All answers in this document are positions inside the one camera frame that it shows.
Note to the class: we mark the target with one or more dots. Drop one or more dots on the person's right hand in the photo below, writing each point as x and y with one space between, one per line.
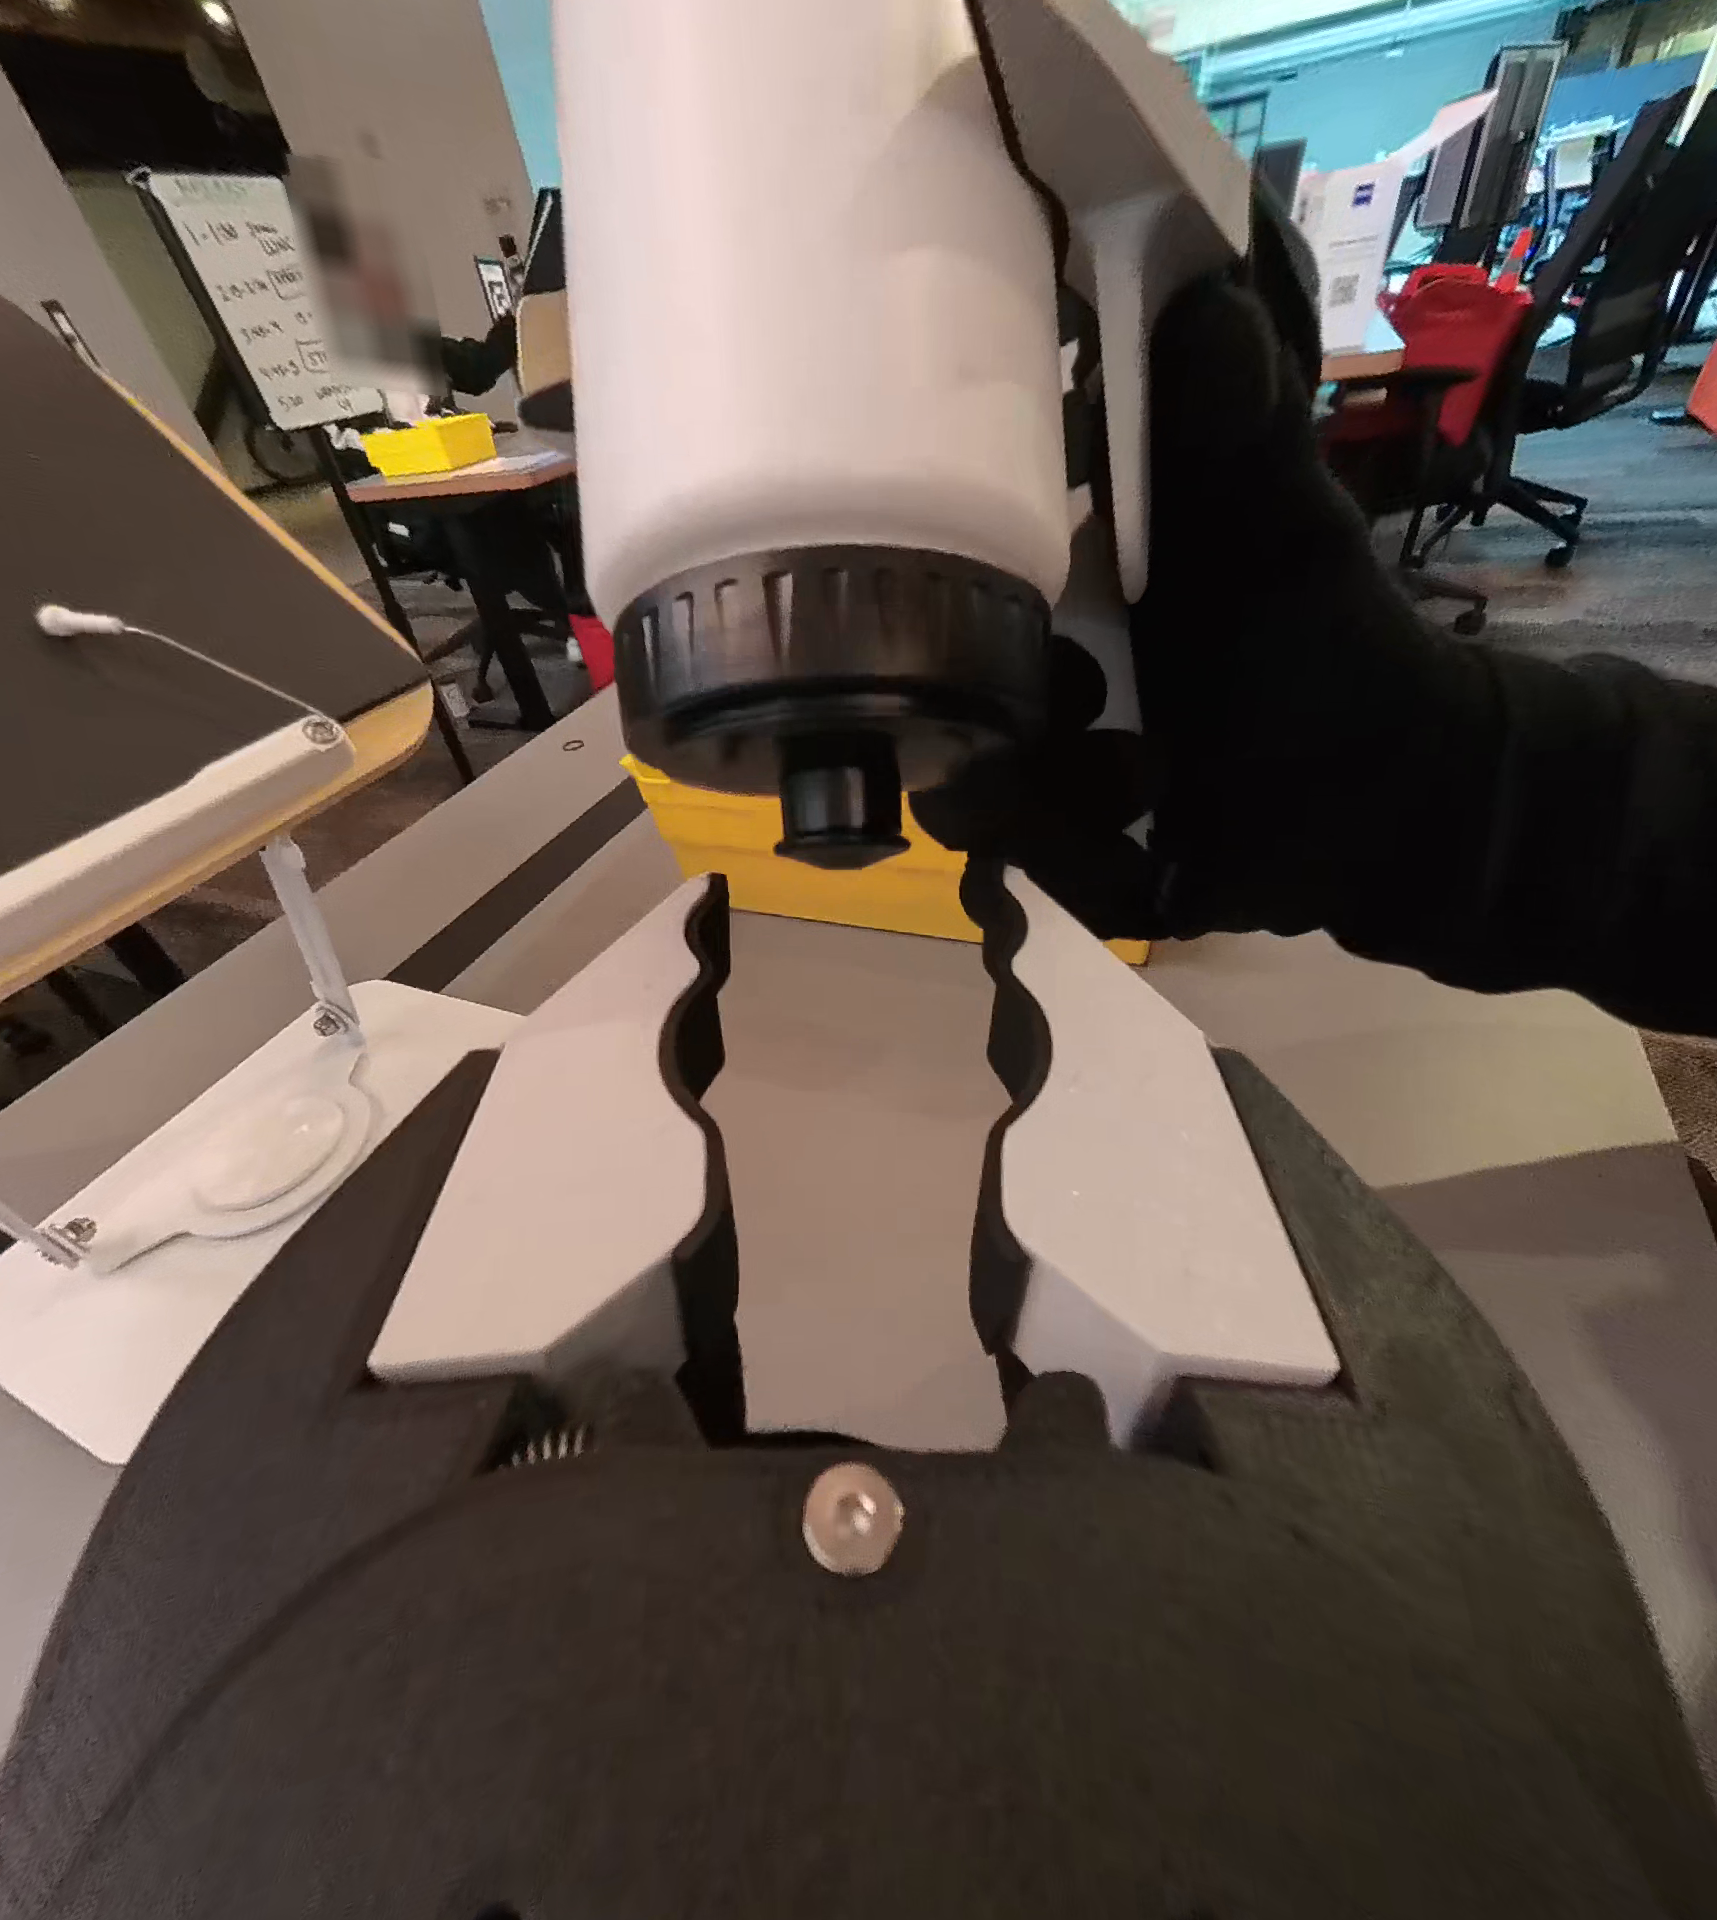
1249 693

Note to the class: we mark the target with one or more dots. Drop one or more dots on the wooden board with black mat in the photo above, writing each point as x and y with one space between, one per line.
109 661

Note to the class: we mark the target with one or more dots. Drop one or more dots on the small yellow bin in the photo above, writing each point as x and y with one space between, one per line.
432 445

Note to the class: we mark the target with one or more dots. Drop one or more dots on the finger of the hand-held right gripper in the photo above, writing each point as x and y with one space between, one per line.
1130 182

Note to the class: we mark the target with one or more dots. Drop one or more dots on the red office chair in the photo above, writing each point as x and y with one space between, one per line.
1459 346

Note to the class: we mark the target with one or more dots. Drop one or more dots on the whiteboard with writing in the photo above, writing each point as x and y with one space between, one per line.
259 302

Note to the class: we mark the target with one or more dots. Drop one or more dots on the long wooden desk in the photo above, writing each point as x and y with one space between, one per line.
482 474

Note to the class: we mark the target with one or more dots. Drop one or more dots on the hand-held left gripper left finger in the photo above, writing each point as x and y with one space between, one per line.
543 1203

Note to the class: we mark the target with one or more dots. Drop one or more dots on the white roll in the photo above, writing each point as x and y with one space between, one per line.
798 302

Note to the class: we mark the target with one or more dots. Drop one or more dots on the yellow plastic bin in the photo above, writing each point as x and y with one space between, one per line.
709 871

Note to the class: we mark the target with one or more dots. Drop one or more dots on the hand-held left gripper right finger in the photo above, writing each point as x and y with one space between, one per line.
1157 1203

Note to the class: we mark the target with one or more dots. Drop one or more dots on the white board stand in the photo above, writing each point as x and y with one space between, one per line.
228 1203

